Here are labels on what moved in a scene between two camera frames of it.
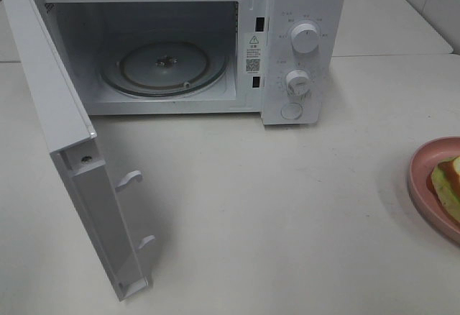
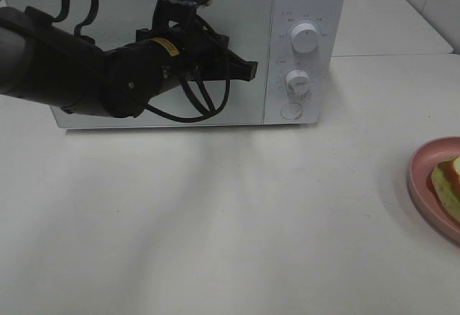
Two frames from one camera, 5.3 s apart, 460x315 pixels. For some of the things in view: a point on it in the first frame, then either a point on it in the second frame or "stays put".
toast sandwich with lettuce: [443, 180] stays put
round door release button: [291, 111] stays put
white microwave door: [60, 112] -> [241, 14]
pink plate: [422, 191] stays put
